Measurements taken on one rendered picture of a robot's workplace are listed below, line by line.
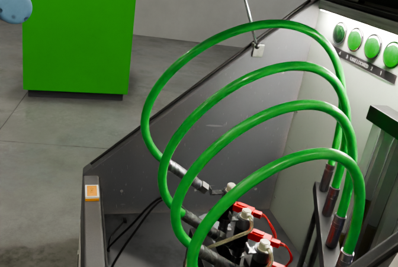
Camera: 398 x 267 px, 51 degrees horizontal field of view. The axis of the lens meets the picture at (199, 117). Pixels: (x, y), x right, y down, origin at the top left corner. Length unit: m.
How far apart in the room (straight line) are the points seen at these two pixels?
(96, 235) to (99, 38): 3.18
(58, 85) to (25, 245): 2.04
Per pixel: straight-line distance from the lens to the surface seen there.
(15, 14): 0.99
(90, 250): 0.86
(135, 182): 1.11
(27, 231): 2.46
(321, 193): 0.87
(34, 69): 4.06
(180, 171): 0.74
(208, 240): 0.86
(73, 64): 4.03
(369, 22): 0.88
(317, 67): 0.65
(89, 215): 0.95
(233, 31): 0.67
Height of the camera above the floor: 1.51
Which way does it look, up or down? 22 degrees down
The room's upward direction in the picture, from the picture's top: 9 degrees clockwise
